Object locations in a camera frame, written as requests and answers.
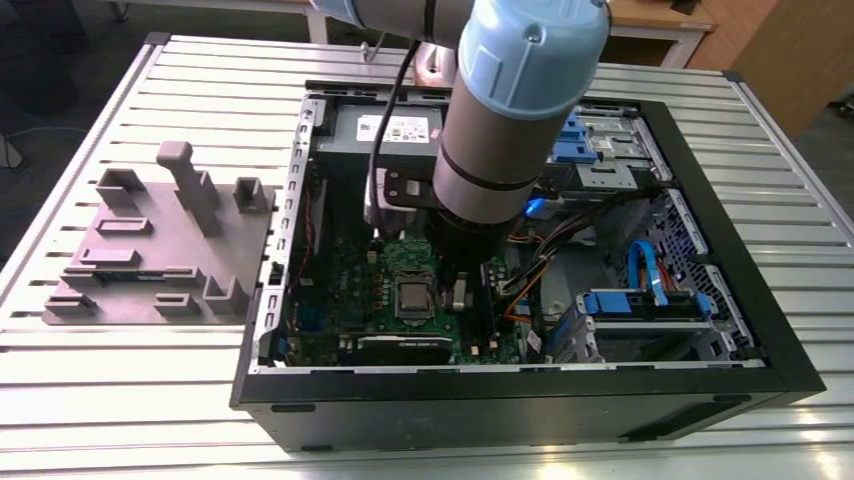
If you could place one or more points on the blue plastic drive latch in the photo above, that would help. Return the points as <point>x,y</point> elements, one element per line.
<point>577,127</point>
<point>577,152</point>

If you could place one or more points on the hard disk in blue carrier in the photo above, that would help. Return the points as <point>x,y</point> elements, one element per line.
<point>609,303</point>

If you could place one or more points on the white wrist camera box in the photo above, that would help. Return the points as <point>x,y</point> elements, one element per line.
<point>394,200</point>

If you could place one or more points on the black graphics card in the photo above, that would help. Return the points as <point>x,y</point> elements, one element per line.
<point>400,350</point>

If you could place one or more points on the black open PC case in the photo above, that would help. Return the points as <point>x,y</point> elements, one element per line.
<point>534,405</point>

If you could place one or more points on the brown wooden cabinet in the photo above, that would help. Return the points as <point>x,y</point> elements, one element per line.
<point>801,60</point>

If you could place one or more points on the silver metal disk bay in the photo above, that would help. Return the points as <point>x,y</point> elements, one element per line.
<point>654,326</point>

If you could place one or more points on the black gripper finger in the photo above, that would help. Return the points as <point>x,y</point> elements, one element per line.
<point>462,295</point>

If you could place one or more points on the grey plastic parts rack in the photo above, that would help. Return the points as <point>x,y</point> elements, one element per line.
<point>167,240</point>

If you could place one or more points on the blue expansion slot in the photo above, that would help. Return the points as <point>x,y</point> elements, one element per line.
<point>310,320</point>

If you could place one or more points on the thin metal locking lever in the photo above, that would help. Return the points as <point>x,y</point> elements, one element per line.
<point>445,305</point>

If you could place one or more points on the grey power supply unit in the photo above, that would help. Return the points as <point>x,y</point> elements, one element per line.
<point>347,190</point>

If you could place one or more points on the wooden desk white frame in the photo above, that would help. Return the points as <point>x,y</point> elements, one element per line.
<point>667,15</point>

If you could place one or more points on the CPU socket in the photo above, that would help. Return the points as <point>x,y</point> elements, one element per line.
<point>435,313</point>

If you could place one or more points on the blue green RAM stick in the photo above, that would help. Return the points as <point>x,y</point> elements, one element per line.
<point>130,275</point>

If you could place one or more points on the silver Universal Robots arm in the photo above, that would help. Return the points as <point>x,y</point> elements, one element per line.
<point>501,150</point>

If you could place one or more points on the silver metal drive cage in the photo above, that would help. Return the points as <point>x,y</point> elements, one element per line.
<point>601,177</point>

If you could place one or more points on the green motherboard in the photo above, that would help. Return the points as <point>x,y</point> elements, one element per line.
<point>356,280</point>

